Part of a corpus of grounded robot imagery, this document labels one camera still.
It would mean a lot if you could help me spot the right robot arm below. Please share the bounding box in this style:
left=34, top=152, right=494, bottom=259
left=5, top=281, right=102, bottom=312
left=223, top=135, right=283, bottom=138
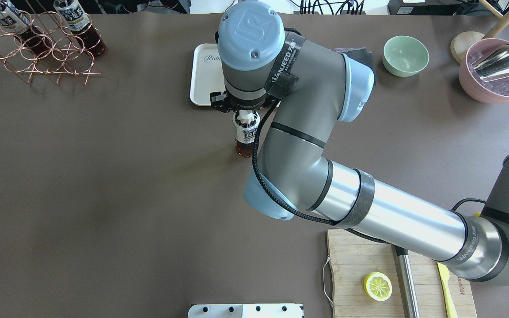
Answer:
left=210, top=0, right=509, bottom=285

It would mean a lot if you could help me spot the copper wire bottle rack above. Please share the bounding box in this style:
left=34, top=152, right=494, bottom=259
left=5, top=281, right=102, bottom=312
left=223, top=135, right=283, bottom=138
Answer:
left=0, top=12, right=103, bottom=85

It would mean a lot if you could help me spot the pink ice bowl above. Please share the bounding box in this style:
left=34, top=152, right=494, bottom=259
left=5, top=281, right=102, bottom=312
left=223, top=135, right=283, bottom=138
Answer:
left=459, top=38, right=509, bottom=103

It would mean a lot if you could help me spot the halved lemon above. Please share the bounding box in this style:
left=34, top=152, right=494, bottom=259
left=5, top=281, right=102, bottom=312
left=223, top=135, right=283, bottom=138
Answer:
left=363, top=271, right=393, bottom=302

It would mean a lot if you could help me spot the metal ice scoop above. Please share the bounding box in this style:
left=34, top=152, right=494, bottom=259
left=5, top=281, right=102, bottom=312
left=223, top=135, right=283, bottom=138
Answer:
left=473, top=44, right=509, bottom=82

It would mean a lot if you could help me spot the wooden cutting board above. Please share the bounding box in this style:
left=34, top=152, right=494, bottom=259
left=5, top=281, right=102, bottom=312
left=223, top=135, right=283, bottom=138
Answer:
left=327, top=228, right=478, bottom=318

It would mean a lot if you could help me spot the tea bottle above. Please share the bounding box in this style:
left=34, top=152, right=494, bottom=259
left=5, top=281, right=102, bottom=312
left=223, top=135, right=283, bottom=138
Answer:
left=233, top=110, right=260, bottom=158
left=0, top=0, right=51, bottom=57
left=53, top=0, right=107, bottom=57

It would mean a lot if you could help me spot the mint green bowl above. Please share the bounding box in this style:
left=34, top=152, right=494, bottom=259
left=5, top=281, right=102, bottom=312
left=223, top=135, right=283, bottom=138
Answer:
left=382, top=35, right=430, bottom=78

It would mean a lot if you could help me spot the round wooden stand base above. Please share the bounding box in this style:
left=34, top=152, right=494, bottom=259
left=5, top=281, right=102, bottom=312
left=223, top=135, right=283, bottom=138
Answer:
left=450, top=31, right=484, bottom=64

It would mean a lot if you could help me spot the grey folded cloth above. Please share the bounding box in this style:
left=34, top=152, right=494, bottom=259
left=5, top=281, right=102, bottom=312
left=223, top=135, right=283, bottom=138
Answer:
left=333, top=48, right=376, bottom=77

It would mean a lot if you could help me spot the cream rectangular serving tray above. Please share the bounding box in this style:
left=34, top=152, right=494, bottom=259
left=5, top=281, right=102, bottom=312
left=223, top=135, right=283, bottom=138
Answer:
left=189, top=43, right=225, bottom=107

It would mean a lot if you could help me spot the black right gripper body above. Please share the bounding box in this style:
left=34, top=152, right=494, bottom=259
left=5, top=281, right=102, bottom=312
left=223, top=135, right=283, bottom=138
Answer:
left=210, top=91, right=281, bottom=113

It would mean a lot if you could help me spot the steel muddler black tip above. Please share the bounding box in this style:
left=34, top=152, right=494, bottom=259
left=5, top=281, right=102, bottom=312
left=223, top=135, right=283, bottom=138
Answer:
left=394, top=245, right=420, bottom=318

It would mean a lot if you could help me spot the yellow plastic knife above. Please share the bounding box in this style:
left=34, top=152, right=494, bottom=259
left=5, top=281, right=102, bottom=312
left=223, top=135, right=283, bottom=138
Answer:
left=436, top=262, right=458, bottom=318

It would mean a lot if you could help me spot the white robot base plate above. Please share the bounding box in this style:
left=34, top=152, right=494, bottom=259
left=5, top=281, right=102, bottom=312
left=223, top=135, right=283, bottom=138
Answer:
left=187, top=303, right=305, bottom=318

